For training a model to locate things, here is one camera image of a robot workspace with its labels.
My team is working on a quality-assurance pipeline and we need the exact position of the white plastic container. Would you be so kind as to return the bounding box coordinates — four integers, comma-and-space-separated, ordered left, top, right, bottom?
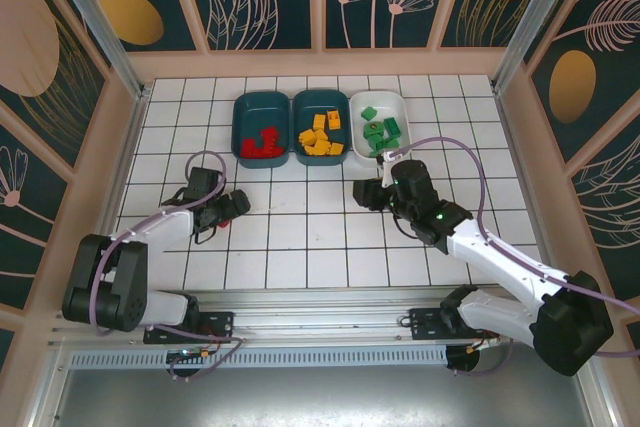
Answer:
348, 88, 412, 168

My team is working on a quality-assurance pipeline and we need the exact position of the teal plastic container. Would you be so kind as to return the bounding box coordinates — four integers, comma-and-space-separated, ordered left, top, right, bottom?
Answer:
232, 90, 293, 170
291, 89, 351, 168

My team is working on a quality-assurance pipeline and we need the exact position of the small circuit board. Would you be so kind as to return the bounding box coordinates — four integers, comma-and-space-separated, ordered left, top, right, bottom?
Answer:
167, 346, 214, 366

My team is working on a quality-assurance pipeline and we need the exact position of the grey metal sheet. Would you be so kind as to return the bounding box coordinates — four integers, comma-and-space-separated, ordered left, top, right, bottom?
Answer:
29, 364, 614, 427

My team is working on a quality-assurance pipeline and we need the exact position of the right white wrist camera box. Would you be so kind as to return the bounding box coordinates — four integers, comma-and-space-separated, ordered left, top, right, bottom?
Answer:
377, 149, 401, 189

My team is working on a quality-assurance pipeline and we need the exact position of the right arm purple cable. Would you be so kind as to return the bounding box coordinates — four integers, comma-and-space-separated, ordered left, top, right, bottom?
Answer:
384, 136, 640, 378

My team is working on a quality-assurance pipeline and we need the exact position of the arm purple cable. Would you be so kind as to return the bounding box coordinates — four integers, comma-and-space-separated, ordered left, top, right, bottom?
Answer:
89, 149, 245, 382
384, 136, 640, 378

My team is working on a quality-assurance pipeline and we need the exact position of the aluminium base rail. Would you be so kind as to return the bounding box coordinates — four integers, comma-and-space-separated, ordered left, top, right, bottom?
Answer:
47, 286, 594, 348

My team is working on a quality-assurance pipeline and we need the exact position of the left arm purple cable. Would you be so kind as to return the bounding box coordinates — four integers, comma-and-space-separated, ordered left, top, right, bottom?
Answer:
89, 149, 245, 382

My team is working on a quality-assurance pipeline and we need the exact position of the grey slotted cable duct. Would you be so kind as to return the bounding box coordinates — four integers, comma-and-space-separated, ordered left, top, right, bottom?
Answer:
67, 346, 451, 371

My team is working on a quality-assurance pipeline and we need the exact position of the orange wire connector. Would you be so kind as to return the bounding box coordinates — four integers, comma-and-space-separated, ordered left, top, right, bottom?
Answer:
464, 336, 501, 353

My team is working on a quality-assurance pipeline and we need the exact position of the aluminium frame post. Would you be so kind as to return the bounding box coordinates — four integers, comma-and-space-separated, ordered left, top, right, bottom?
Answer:
39, 0, 152, 101
491, 0, 586, 93

